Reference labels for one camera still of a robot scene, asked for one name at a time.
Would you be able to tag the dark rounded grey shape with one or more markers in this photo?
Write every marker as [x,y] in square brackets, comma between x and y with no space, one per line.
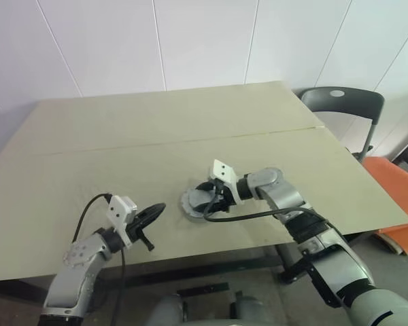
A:
[246,304]

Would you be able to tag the orange box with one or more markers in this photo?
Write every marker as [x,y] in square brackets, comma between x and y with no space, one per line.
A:
[391,176]

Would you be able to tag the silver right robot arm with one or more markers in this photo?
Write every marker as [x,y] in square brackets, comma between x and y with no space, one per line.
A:
[282,193]

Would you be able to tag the grey scalloped motor lid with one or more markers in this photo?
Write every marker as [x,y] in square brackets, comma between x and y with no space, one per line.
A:
[194,200]

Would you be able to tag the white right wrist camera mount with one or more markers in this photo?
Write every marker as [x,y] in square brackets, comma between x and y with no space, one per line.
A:
[222,169]

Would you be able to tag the black plastic chair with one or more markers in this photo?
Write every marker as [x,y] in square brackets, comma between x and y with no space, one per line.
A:
[353,102]

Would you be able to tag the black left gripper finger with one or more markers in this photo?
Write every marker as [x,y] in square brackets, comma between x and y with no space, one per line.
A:
[153,208]
[151,219]

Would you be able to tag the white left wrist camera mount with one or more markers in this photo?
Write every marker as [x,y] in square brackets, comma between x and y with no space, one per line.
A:
[119,210]

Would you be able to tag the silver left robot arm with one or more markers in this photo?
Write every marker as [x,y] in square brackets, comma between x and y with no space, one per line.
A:
[78,254]

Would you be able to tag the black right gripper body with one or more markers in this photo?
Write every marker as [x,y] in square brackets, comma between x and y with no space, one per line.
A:
[222,203]

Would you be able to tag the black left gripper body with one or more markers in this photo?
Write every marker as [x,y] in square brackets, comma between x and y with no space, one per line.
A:
[137,225]

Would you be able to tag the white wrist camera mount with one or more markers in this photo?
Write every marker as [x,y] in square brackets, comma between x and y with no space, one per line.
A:
[222,169]
[119,210]

